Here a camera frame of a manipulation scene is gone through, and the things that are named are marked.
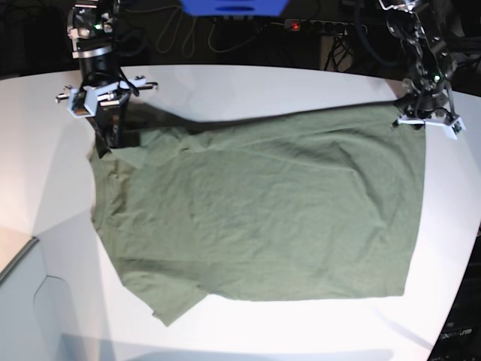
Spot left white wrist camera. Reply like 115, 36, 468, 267
443, 117, 466, 140

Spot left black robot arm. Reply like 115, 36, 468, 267
379, 1, 480, 139

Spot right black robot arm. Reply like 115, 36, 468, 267
55, 1, 158, 157

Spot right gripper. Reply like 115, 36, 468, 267
55, 76, 159, 159

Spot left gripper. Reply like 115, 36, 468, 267
392, 88, 461, 130

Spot grey cable loops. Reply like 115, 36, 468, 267
156, 7, 264, 57

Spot olive green t-shirt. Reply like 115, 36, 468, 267
90, 105, 426, 325

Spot blue plastic box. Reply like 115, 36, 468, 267
180, 0, 289, 17

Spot black power strip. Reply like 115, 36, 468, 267
283, 19, 356, 36

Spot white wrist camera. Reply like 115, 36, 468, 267
67, 86, 98, 118
443, 117, 466, 140

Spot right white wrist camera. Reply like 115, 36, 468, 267
67, 86, 98, 118

